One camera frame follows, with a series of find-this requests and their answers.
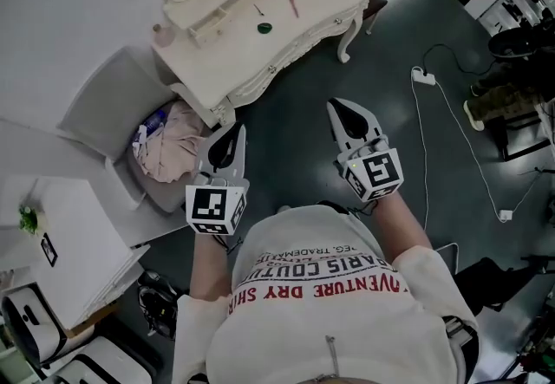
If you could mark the small green potted plant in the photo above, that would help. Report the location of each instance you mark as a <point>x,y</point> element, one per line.
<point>28,219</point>

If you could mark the small black picture frame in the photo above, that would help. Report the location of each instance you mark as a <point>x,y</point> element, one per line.
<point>49,250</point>

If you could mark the white printed t-shirt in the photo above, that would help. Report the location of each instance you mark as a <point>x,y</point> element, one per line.
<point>321,321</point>

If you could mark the white charger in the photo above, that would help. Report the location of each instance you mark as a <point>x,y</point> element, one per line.
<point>505,216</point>

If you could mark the pink round-capped bottle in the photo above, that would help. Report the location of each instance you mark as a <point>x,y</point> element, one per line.
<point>164,36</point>

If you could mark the black round stool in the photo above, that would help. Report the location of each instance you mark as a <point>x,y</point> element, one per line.
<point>516,44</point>

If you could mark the person's left forearm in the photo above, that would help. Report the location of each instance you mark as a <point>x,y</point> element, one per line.
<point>208,269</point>

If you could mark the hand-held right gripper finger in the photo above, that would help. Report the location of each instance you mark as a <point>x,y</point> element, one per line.
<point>340,131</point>
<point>364,122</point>

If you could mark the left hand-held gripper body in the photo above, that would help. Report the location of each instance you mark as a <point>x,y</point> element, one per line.
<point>214,209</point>

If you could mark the pink crumpled cloth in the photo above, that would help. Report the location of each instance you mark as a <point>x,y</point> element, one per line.
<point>178,148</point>

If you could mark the white black-trimmed case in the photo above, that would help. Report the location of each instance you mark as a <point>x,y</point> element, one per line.
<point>108,362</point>
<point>34,330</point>

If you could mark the grey bin with clothes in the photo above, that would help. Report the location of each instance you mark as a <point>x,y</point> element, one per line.
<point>108,100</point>

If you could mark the person's right forearm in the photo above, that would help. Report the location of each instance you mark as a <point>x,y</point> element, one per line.
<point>399,226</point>

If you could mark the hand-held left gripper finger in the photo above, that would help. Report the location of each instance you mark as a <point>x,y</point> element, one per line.
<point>240,157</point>
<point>207,152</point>

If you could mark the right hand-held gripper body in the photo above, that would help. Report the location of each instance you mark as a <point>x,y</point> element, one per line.
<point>377,172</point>

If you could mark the small dark green jar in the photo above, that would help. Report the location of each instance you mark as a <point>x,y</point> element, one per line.
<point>264,27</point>

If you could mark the cream ornate dressing table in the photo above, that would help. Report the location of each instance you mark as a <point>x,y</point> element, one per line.
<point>243,57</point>

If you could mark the white cabinet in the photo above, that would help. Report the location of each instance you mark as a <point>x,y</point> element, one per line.
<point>86,252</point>

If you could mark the blue plastic water bottle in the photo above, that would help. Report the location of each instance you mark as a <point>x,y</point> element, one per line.
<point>154,121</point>

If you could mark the white crumpled wrapper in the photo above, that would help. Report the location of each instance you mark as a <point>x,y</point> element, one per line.
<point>139,140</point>

